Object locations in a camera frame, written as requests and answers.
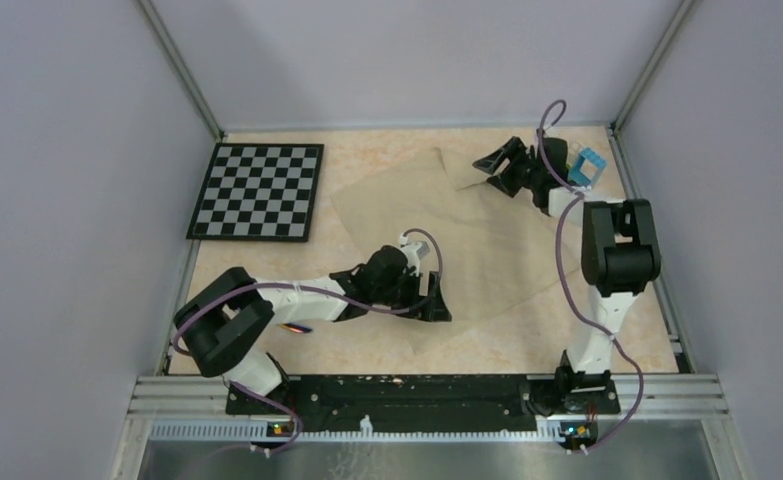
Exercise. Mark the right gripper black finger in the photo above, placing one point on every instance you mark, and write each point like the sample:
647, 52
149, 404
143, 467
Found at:
509, 151
511, 178

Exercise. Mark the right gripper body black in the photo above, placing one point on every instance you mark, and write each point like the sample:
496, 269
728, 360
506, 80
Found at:
534, 174

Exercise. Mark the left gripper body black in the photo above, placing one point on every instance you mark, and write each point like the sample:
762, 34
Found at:
404, 293

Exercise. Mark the beige cloth napkin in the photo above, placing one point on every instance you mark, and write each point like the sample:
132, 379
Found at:
500, 278

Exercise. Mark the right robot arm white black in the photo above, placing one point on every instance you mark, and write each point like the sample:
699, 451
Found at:
619, 254

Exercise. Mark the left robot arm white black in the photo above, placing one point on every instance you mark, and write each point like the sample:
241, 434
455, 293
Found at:
220, 326

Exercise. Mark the colourful toy brick structure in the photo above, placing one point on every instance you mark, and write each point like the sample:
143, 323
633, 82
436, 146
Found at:
585, 165

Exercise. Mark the iridescent rainbow knife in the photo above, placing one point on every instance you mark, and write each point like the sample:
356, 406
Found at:
297, 328

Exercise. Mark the black white checkerboard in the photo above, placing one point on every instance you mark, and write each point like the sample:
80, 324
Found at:
258, 192

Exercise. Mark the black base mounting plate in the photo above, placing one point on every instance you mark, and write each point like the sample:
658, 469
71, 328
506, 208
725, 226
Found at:
487, 403

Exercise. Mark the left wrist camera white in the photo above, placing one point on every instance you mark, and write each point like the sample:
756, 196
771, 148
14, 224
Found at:
414, 252

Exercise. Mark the white slotted cable duct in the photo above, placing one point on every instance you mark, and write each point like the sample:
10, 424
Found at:
260, 432

